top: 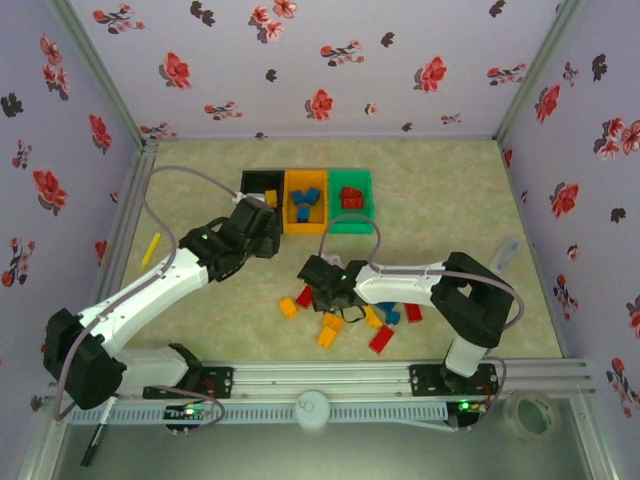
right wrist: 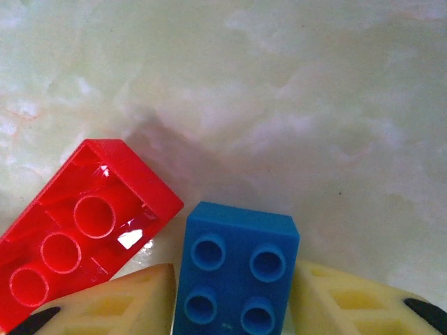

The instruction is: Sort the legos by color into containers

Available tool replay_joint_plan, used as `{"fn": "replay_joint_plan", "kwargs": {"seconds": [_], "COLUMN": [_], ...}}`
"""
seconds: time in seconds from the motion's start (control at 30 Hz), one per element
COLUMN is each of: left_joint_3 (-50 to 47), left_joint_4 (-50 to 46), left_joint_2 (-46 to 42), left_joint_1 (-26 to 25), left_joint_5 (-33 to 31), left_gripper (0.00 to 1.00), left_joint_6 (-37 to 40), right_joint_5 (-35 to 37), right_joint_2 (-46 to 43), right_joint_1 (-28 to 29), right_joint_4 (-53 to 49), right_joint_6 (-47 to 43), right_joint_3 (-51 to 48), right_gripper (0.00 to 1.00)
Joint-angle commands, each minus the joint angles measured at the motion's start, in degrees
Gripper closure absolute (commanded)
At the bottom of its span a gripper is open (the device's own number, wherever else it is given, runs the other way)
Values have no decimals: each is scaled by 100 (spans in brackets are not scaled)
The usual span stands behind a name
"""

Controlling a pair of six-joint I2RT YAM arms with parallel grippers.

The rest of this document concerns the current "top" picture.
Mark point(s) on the black plastic bin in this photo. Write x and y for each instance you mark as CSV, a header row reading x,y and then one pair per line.
x,y
255,180

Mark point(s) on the controller board green light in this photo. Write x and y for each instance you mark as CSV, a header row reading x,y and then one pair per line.
x,y
187,412
465,407

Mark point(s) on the aluminium frame post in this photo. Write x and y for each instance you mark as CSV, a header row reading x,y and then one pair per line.
x,y
539,65
97,65

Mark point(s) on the aluminium frame beam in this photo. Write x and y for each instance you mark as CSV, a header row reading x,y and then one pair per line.
x,y
42,445
595,440

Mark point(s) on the red lego brick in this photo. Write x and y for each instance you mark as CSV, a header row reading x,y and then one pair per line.
x,y
381,339
353,202
303,296
413,313
350,192

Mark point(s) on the clear tape roll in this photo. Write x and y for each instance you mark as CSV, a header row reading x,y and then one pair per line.
x,y
510,415

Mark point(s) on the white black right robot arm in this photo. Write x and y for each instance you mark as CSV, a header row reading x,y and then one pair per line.
x,y
400,282

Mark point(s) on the small blue lego brick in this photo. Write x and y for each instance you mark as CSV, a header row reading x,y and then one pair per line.
x,y
393,317

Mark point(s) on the yellow curved lego brick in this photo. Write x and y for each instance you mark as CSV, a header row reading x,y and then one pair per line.
x,y
373,319

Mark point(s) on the clear plastic piece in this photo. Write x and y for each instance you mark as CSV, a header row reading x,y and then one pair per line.
x,y
505,252

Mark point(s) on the right controller board green light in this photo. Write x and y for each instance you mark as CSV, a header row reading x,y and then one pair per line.
x,y
465,407

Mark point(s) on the yellow marker pen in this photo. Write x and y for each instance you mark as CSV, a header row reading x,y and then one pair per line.
x,y
150,252

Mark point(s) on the left controller board green light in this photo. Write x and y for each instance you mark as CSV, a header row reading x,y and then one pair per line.
x,y
187,412

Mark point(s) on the black white marker pen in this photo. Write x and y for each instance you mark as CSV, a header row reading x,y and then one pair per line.
x,y
95,440

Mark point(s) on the orange plastic bin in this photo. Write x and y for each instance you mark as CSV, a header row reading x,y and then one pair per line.
x,y
305,227

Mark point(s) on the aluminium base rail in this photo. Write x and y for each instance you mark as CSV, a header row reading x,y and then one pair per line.
x,y
320,380

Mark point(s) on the aluminium side rail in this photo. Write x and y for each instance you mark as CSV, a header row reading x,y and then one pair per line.
x,y
136,185

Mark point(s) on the white round cap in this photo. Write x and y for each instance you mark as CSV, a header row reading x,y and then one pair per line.
x,y
312,409

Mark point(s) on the green plastic bin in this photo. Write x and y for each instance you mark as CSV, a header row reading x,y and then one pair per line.
x,y
350,226

